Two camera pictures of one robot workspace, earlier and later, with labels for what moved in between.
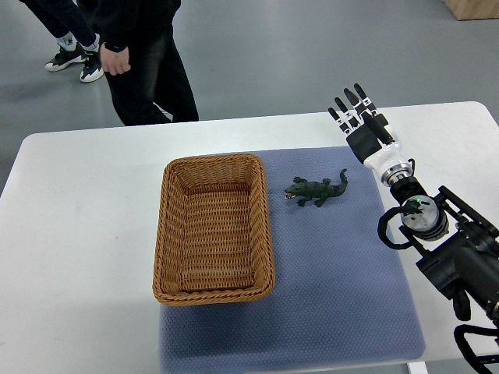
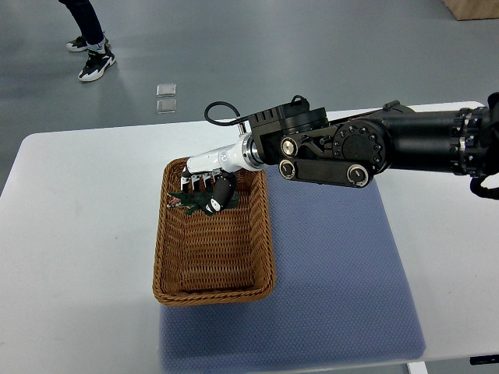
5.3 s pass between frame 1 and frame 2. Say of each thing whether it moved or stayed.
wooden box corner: stayed
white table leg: stayed
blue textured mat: stayed
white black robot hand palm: moved
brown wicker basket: stayed
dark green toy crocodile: moved
